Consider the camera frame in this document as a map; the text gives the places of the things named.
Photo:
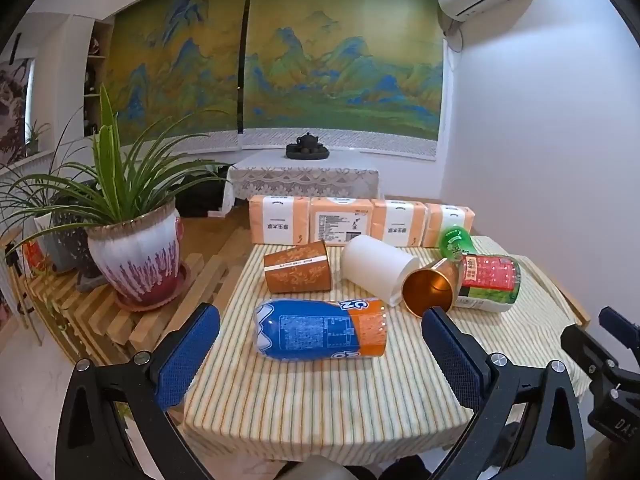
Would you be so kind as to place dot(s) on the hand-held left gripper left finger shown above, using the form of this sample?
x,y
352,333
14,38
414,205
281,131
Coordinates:
x,y
187,355

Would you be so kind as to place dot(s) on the brown patterned paper cup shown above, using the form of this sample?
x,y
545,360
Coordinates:
x,y
297,270

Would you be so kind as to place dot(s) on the wooden wall shelf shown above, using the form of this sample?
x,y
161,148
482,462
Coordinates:
x,y
95,90

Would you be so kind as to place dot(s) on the copper metal cup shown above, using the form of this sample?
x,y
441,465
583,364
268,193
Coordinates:
x,y
430,287

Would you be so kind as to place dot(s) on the lace-covered side table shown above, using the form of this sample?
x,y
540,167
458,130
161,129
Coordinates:
x,y
300,177

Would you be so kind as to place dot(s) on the spider plant in white pot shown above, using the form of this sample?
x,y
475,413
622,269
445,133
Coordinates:
x,y
137,255

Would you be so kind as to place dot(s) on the black teapot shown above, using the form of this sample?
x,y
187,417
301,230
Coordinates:
x,y
306,140

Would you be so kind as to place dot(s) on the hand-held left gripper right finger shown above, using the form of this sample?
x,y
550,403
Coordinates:
x,y
452,360

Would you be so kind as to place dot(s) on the black tea tray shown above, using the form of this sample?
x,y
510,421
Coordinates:
x,y
307,152

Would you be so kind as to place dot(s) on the striped tablecloth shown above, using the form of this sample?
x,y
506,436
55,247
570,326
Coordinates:
x,y
310,400

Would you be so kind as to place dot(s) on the pink plant saucer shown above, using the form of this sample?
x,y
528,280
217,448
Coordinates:
x,y
170,297

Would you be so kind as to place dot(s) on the orange tissue pack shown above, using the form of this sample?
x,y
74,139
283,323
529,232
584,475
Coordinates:
x,y
399,222
447,217
280,220
340,220

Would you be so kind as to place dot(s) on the wooden slatted bench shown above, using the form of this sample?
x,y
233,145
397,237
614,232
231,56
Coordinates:
x,y
100,320

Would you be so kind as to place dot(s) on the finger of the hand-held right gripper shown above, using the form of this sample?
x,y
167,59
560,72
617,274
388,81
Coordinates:
x,y
620,327
582,352

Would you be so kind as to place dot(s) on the narrow landscape wall painting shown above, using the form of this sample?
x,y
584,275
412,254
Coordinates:
x,y
190,60

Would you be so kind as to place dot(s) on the blue and orange cup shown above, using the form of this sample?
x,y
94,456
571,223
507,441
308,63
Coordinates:
x,y
320,330

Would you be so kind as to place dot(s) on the wide landscape wall painting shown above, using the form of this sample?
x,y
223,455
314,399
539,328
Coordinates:
x,y
350,60

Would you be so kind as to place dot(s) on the plant in grey pot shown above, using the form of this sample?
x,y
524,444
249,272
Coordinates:
x,y
57,245

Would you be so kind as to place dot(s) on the white cup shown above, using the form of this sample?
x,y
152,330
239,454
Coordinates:
x,y
372,265

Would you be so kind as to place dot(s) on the red leaf wall picture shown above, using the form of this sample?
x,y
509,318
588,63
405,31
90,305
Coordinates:
x,y
12,115

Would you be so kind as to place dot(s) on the red and green label cup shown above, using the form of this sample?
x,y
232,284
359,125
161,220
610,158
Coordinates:
x,y
492,280

